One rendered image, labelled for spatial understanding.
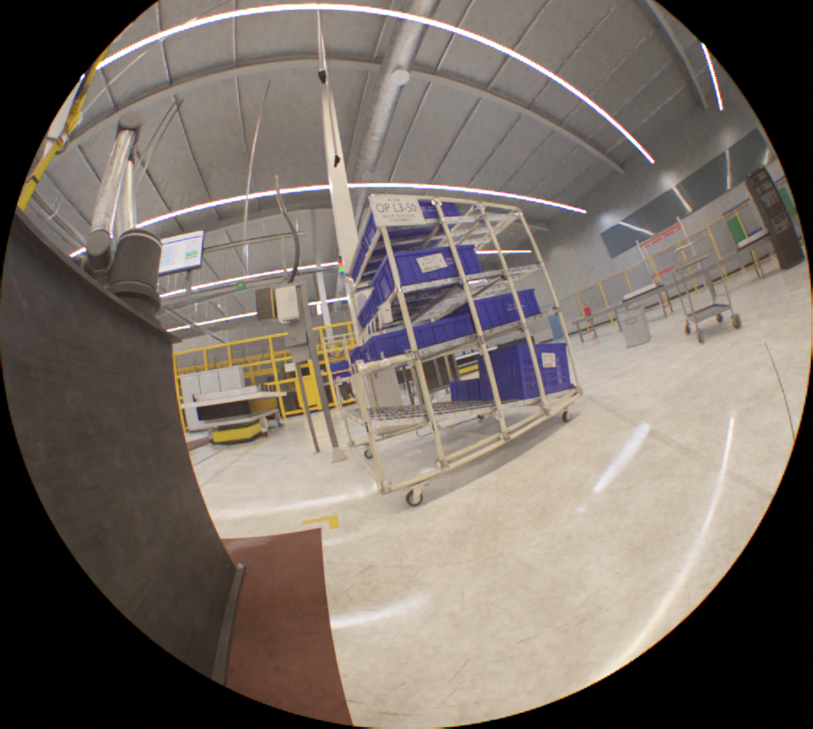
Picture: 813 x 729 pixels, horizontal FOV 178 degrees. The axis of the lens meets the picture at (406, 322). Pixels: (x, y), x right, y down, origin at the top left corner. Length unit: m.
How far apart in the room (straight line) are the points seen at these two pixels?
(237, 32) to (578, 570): 10.66
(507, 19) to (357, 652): 11.67
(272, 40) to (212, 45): 1.90
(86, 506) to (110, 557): 0.10
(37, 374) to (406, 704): 0.81
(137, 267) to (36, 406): 0.62
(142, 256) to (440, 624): 1.33
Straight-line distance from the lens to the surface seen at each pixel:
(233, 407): 4.90
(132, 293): 0.95
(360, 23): 9.94
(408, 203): 1.60
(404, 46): 7.62
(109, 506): 0.65
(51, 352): 0.58
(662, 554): 0.85
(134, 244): 1.05
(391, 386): 3.12
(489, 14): 10.77
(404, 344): 1.35
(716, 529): 0.91
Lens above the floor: 0.63
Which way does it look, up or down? 11 degrees up
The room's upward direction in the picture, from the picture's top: 14 degrees counter-clockwise
